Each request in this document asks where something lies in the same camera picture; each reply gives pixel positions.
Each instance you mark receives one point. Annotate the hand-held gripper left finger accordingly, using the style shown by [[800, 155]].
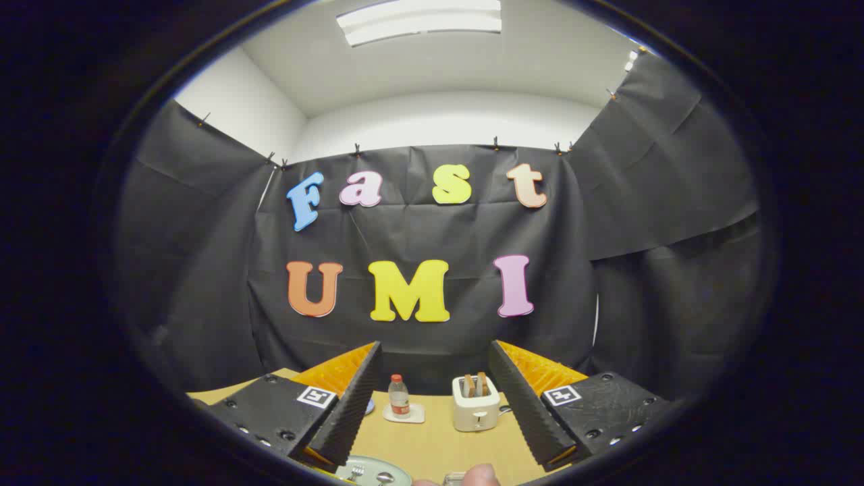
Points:
[[354, 412]]

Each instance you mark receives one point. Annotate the ceiling light panel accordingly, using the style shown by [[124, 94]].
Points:
[[418, 20]]

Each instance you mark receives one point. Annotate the toast slice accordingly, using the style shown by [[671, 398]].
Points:
[[468, 386], [482, 383]]

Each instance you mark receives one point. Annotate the cream toaster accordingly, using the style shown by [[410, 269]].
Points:
[[474, 410]]

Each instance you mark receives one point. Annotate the pale green plate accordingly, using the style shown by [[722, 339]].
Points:
[[371, 462]]

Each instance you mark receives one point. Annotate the perforated metal basket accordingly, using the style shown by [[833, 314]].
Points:
[[453, 479]]

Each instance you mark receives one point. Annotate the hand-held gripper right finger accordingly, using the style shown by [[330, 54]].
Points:
[[523, 405]]

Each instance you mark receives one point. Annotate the clear water bottle red cap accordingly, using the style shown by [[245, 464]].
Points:
[[399, 398]]

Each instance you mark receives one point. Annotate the white square coaster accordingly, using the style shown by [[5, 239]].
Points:
[[416, 413]]

